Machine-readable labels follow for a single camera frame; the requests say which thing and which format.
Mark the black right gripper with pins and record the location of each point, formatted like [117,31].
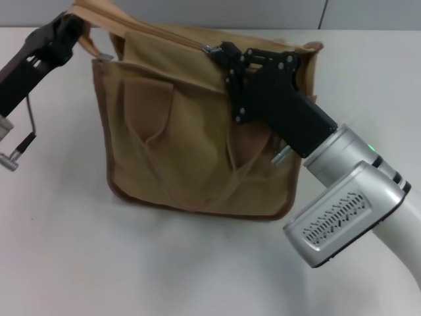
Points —
[279,98]

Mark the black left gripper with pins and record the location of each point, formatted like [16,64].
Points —
[29,69]

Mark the silver metal zipper slider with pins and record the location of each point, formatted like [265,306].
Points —
[211,49]

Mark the khaki canvas food bag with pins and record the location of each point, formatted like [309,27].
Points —
[190,138]

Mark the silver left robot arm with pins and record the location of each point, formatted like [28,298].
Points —
[4,128]

